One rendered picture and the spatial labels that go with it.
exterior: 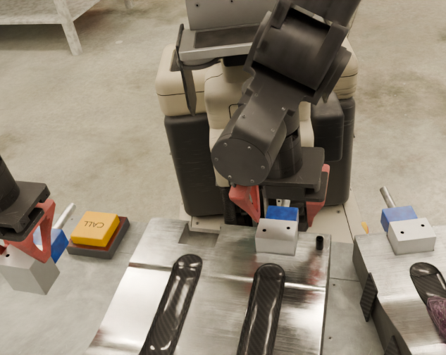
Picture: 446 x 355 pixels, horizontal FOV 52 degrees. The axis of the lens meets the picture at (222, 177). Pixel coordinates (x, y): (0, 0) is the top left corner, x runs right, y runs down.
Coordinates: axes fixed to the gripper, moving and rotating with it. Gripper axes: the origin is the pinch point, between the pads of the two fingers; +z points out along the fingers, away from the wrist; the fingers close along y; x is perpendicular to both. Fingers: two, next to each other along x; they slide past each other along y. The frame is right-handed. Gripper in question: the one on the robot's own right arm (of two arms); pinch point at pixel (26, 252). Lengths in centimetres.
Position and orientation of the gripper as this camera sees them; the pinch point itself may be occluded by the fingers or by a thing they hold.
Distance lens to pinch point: 62.6
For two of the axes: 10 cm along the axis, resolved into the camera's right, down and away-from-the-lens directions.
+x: 2.5, -6.5, 7.1
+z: 1.2, 7.5, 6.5
